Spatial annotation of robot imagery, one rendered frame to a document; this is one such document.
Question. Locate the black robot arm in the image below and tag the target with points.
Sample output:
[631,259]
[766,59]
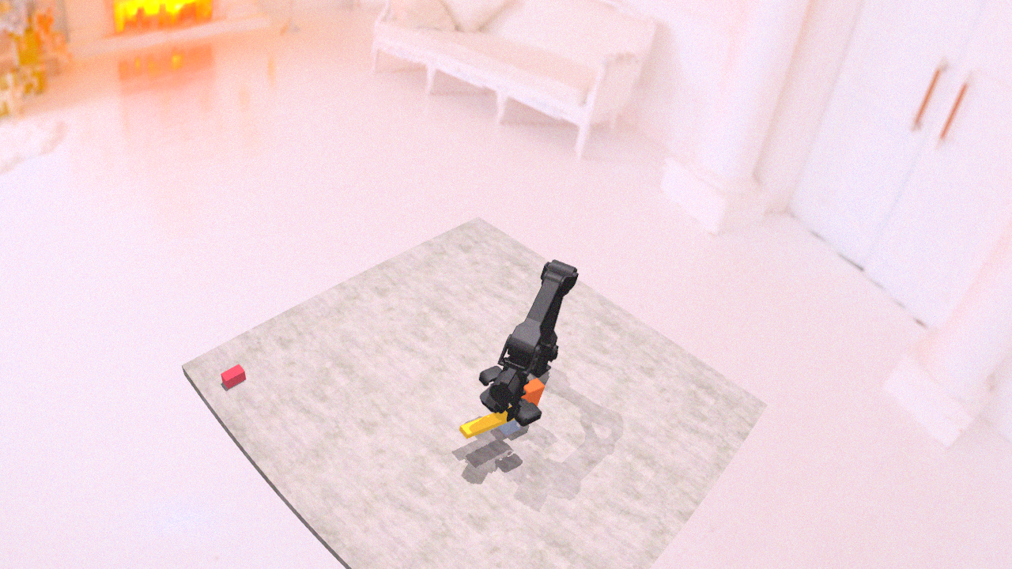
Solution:
[533,342]

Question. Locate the red rectangular block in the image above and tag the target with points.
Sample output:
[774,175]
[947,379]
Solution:
[233,376]

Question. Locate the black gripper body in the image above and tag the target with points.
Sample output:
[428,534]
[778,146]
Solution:
[524,412]

